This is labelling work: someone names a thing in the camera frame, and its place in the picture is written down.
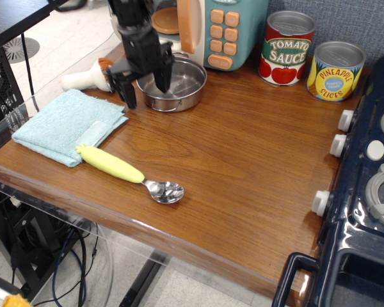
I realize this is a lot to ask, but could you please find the light blue folded cloth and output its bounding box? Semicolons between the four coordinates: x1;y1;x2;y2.
12;90;127;168

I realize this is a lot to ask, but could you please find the toy mushroom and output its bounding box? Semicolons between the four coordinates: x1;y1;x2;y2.
61;58;113;91

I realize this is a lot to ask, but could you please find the toy microwave oven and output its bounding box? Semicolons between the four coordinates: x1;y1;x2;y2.
109;1;269;71

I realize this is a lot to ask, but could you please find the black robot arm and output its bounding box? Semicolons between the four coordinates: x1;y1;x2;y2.
104;1;174;109

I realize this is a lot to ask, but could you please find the black table leg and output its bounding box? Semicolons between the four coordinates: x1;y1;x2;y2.
118;260;162;307

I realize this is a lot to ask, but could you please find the blue cable under table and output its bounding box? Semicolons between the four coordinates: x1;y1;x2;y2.
52;228;88;307

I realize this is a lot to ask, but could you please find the black desk at left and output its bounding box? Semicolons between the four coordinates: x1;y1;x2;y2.
0;1;65;121

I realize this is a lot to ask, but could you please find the white stove knob middle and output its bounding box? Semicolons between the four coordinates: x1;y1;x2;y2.
330;134;347;158

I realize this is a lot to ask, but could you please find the stainless steel pot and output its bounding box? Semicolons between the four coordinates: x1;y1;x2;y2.
136;53;207;113

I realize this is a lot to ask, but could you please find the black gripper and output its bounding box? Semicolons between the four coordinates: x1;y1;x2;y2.
104;25;173;109

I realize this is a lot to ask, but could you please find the black cable under table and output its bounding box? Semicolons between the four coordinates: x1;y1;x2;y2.
31;223;100;307

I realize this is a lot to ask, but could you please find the white stove knob upper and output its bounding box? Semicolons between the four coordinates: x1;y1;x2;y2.
338;109;354;132

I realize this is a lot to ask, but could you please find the pineapple slices can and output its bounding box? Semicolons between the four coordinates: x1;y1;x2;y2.
307;41;366;102

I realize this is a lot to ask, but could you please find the dark blue toy stove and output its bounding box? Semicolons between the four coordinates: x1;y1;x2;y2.
273;56;384;306

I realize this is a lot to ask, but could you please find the yellow handled metal spoon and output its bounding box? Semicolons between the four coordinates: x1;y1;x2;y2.
76;144;184;204

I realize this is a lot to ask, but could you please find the white stove knob lower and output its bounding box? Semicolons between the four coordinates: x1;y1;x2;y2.
312;191;330;217

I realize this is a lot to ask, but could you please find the tomato sauce can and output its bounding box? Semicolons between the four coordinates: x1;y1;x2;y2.
259;10;316;86

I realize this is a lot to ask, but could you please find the white stove knob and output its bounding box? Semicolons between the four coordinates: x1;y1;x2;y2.
330;134;347;158
312;191;330;217
338;109;354;132

